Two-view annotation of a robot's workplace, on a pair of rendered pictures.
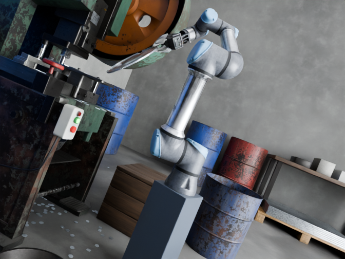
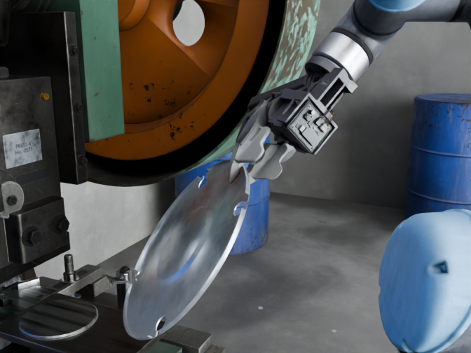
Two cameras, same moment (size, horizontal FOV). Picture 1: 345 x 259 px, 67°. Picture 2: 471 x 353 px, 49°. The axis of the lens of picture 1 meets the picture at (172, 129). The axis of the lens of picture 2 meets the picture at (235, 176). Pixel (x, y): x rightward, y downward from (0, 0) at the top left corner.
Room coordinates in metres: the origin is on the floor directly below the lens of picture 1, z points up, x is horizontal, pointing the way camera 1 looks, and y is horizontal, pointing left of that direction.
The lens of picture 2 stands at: (0.66, 0.08, 1.23)
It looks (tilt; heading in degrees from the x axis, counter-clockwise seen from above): 15 degrees down; 14
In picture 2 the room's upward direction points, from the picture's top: straight up
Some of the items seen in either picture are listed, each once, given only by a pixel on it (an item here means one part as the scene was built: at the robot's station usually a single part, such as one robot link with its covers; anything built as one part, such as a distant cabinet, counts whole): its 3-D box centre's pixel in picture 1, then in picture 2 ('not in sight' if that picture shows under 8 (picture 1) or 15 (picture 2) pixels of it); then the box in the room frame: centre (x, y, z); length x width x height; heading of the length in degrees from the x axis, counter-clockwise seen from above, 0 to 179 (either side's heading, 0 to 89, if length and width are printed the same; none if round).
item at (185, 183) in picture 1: (183, 179); not in sight; (1.21, -0.13, 0.50); 0.15 x 0.15 x 0.10
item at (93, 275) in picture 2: not in sight; (73, 277); (1.54, 0.64, 0.76); 0.17 x 0.06 x 0.10; 168
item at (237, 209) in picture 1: (221, 216); not in sight; (1.85, -0.55, 0.24); 0.42 x 0.42 x 0.48
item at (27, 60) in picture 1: (36, 57); not in sight; (1.21, 0.71, 0.76); 0.17 x 0.06 x 0.10; 168
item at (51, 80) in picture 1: (43, 97); not in sight; (1.02, 0.51, 0.62); 0.10 x 0.06 x 0.20; 168
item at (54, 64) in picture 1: (50, 71); not in sight; (1.01, 0.52, 0.72); 0.07 x 0.06 x 0.08; 78
